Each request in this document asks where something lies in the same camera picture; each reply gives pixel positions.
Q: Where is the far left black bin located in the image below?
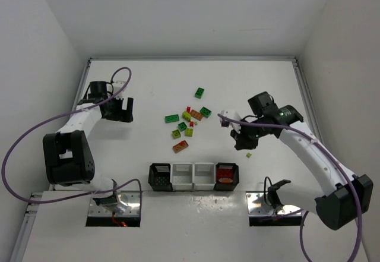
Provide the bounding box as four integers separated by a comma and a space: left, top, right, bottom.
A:
148, 163, 173, 192

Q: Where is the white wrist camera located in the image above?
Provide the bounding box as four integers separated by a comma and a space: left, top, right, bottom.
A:
113, 81, 126, 100
218, 109, 242, 134

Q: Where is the far right black bin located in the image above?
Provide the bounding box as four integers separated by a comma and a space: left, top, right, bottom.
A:
214, 162, 239, 192

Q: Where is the tan lego plate lower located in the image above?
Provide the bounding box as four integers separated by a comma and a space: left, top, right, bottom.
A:
172, 140, 189, 153

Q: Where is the tan lego plate upper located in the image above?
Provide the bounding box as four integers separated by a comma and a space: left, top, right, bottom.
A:
190, 110, 204, 121

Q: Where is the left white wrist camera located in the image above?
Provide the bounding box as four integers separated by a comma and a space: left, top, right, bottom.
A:
113, 81, 126, 100

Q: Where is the long red lego brick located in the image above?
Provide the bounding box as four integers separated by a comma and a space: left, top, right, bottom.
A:
216, 168, 233, 180

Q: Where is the dark green square lego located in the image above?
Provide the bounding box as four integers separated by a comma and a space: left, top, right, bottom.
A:
178, 122, 187, 132

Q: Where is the white bin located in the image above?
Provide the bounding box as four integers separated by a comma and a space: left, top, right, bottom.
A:
192, 163, 216, 191
170, 163, 194, 191

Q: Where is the long green lego brick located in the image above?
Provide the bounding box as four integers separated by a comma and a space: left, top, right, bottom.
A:
164, 114, 180, 124

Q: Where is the green lego brick right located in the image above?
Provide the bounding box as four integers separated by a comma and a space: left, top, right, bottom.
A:
200, 106, 212, 118

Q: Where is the black bin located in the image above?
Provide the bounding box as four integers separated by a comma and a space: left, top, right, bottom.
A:
148, 163, 173, 192
214, 162, 239, 192

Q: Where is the left white bin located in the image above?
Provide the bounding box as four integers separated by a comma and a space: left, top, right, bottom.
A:
170, 163, 194, 191

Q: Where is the tan lego plate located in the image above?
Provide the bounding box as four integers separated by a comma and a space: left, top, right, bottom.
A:
190, 110, 204, 121
172, 140, 189, 153

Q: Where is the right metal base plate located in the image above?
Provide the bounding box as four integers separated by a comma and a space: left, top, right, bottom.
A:
246, 192, 302, 218

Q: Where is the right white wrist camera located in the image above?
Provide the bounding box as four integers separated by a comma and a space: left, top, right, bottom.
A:
218, 109, 242, 134

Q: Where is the right white bin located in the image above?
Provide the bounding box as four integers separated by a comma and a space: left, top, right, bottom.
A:
192, 163, 216, 191

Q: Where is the far green lego brick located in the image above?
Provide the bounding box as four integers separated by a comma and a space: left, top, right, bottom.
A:
194, 87, 204, 99

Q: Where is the metal base plate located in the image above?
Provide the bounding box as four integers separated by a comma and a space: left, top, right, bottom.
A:
88, 191, 141, 217
246, 192, 302, 218

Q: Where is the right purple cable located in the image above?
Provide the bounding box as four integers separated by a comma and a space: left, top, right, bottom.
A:
217, 112, 363, 262

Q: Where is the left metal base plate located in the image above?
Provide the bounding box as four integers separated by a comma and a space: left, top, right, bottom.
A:
88, 191, 141, 217

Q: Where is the lime curved lego brick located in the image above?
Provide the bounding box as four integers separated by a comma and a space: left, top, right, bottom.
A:
182, 111, 192, 122

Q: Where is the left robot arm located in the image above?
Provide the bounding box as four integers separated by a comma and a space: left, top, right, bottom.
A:
43, 81, 134, 208

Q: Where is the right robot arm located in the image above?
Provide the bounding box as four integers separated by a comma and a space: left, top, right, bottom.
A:
220, 92, 373, 231

